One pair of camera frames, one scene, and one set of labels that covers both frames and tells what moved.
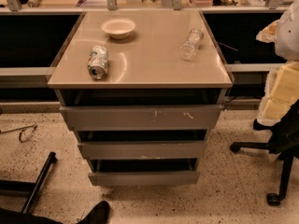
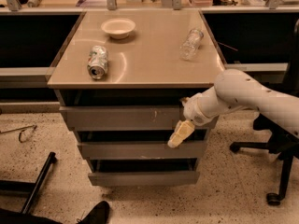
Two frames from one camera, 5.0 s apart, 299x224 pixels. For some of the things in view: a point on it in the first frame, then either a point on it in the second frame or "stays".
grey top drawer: (137, 118) stays
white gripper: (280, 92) → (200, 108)
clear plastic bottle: (189, 49) stays
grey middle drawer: (136, 149) stays
